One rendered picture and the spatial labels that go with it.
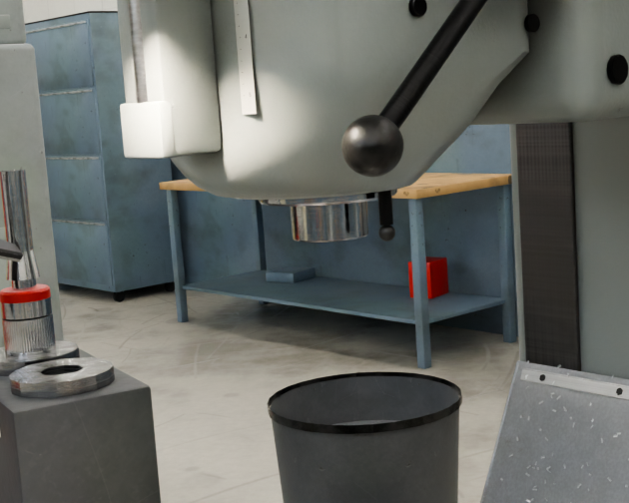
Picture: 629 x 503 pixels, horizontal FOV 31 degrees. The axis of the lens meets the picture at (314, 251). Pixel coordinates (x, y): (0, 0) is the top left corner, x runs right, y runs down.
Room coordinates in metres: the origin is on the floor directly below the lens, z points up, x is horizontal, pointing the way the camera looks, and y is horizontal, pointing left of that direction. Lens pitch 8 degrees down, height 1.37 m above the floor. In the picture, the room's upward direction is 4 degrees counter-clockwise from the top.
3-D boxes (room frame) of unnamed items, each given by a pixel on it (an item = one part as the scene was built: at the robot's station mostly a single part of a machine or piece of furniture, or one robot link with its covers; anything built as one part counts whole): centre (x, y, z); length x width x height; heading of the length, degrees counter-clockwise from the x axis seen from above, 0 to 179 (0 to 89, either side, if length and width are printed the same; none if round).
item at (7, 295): (1.06, 0.28, 1.20); 0.05 x 0.05 x 0.01
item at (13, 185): (1.06, 0.28, 1.26); 0.03 x 0.03 x 0.11
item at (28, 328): (1.06, 0.28, 1.17); 0.05 x 0.05 x 0.05
